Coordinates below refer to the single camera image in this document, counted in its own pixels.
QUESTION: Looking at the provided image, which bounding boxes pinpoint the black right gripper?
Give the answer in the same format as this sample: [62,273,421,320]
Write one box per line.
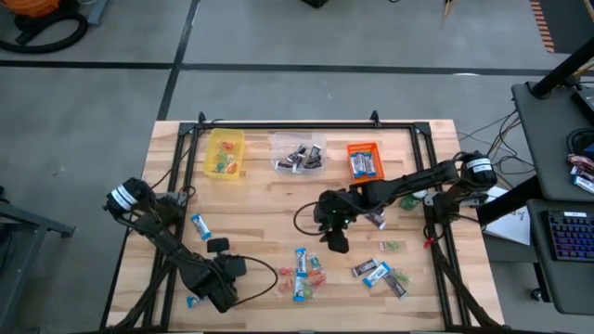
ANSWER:
[313,185,372,233]

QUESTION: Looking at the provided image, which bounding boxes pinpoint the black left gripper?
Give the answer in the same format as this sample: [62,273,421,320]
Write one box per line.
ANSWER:
[178,252,248,315]

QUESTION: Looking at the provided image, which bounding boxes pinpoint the red candy pack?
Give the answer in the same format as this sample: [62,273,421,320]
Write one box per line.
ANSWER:
[566,154,594,172]

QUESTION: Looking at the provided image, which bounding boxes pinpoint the orange plastic basket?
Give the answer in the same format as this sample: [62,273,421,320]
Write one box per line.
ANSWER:
[345,141,386,183]

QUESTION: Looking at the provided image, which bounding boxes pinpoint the green soda can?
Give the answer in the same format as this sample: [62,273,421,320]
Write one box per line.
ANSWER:
[399,188,429,211]

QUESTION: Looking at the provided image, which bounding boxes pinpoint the clear plastic basket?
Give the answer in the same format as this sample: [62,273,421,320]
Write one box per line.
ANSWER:
[269,131,328,176]

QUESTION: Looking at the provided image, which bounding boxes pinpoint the yellow plastic basket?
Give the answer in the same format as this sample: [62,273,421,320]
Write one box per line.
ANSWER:
[202,128,246,181]

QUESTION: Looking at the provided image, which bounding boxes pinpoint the black diagonal beam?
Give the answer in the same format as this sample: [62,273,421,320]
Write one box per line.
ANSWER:
[476,174,544,226]

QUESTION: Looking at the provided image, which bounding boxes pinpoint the white paper sheet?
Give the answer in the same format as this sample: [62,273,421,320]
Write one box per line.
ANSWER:
[482,184,532,247]

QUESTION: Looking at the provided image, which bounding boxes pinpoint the grey side table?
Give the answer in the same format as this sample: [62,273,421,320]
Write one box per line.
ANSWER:
[0,185,76,334]

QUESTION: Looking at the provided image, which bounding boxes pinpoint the grey desk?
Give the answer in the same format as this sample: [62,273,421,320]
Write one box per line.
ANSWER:
[510,79,594,201]
[526,198,594,317]

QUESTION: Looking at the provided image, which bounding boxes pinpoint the backlit black keyboard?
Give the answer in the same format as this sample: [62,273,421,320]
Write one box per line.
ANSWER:
[546,210,594,263]

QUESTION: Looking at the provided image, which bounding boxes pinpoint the black slanted pole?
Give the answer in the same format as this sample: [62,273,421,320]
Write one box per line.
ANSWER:
[530,35,594,99]

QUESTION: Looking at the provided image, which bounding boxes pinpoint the black mat striped edge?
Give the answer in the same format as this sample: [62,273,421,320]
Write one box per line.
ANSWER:
[528,0,594,55]

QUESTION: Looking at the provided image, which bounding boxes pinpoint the grey metal leg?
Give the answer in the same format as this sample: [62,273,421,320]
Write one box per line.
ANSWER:
[86,0,109,27]

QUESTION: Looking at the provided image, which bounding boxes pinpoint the orange shop vacuum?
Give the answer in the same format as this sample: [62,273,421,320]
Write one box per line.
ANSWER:
[9,0,62,19]

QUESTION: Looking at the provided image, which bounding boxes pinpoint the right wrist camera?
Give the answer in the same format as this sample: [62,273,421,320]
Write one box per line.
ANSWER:
[323,230,351,255]

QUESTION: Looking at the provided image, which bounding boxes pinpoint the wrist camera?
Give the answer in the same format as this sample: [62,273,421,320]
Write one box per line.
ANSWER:
[206,237,231,254]
[323,230,351,255]

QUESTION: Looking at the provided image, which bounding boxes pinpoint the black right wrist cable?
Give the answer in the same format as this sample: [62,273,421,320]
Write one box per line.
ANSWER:
[291,199,329,238]

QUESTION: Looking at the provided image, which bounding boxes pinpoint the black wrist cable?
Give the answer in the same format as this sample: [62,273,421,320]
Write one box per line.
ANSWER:
[231,253,279,308]
[291,199,329,238]

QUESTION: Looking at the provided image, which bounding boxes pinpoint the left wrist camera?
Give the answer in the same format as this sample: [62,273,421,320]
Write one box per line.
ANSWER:
[206,237,231,254]

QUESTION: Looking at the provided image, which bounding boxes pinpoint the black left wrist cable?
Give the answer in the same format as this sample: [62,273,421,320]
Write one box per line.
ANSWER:
[231,253,279,308]

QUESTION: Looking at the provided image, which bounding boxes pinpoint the black aluminium table frame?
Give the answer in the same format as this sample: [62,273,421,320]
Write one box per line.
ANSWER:
[105,110,505,333]

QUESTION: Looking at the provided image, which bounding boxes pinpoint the thin black power cable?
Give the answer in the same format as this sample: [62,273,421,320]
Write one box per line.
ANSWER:
[148,118,222,191]

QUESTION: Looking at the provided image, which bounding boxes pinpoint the black cable bundle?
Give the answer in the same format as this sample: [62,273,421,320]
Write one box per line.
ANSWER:
[457,109,523,186]

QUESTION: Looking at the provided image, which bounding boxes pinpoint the coiled black cable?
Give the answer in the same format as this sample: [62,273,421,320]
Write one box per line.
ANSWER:
[565,127,594,157]

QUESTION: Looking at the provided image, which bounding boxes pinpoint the black vacuum hose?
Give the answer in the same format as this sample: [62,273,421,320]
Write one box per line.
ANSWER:
[0,9,90,55]

